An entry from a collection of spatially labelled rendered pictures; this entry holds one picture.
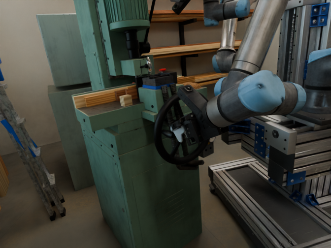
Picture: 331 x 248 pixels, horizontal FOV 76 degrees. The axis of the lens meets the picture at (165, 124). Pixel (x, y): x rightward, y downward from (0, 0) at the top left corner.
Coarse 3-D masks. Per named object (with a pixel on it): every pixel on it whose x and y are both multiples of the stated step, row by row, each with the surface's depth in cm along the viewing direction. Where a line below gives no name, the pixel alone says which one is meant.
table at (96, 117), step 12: (84, 108) 88; (96, 108) 86; (108, 108) 84; (120, 108) 82; (132, 108) 85; (144, 108) 88; (84, 120) 81; (96, 120) 77; (108, 120) 80; (120, 120) 83
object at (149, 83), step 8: (160, 72) 90; (168, 72) 86; (176, 72) 87; (144, 80) 84; (152, 80) 80; (160, 80) 80; (168, 80) 82; (176, 80) 88; (152, 88) 81; (160, 88) 80
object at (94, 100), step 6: (186, 78) 118; (192, 78) 120; (90, 96) 90; (96, 96) 91; (102, 96) 92; (108, 96) 94; (114, 96) 95; (90, 102) 90; (96, 102) 91; (102, 102) 93
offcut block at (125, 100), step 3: (120, 96) 84; (123, 96) 83; (126, 96) 83; (129, 96) 84; (120, 99) 85; (123, 99) 83; (126, 99) 84; (129, 99) 85; (120, 102) 86; (123, 102) 84; (126, 102) 84; (129, 102) 85; (123, 105) 84; (126, 105) 84
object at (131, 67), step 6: (126, 60) 98; (132, 60) 93; (138, 60) 94; (144, 60) 96; (126, 66) 99; (132, 66) 94; (138, 66) 95; (126, 72) 101; (132, 72) 96; (138, 72) 95; (144, 72) 97
